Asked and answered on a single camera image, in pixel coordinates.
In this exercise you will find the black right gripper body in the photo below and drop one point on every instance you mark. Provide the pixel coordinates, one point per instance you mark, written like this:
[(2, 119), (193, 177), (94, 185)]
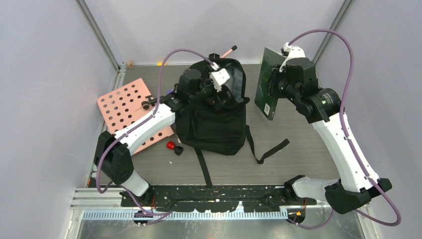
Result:
[(278, 86)]

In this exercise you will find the dark green notebook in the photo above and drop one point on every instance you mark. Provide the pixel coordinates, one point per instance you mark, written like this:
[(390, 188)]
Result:
[(266, 96)]

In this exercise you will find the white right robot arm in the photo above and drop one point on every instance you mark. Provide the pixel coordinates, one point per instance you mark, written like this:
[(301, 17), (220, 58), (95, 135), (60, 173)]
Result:
[(358, 184)]

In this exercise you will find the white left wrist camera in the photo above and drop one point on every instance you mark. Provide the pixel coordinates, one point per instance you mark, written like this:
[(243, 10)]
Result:
[(219, 78)]

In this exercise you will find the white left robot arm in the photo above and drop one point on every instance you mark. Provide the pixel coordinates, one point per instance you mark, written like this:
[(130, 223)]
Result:
[(114, 150)]

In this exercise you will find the red black stamp toy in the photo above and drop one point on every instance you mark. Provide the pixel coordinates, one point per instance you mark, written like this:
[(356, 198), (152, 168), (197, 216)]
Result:
[(178, 150)]

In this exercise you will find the small wooden block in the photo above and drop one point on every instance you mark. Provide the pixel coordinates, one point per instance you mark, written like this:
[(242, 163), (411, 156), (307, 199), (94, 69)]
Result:
[(129, 64)]

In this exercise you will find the aluminium slotted rail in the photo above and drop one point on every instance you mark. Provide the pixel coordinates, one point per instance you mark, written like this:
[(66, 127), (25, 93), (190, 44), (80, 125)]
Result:
[(132, 214)]

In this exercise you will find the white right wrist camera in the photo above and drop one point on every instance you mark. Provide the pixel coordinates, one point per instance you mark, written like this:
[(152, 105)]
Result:
[(291, 52)]

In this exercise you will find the black student backpack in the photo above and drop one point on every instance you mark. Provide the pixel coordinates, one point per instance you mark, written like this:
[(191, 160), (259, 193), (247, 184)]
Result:
[(223, 132)]

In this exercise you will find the pink perforated stand plate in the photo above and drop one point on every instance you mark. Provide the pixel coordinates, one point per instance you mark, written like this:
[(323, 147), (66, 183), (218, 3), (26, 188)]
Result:
[(123, 107)]

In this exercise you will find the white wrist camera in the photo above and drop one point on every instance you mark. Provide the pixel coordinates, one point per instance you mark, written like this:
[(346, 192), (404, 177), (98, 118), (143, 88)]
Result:
[(219, 78), (291, 52)]

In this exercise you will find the pink folding stand legs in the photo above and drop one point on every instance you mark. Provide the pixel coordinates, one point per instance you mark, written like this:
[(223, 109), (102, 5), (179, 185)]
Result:
[(233, 48)]

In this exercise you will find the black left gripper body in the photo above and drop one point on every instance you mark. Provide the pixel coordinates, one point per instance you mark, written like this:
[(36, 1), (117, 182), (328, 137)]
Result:
[(213, 98)]

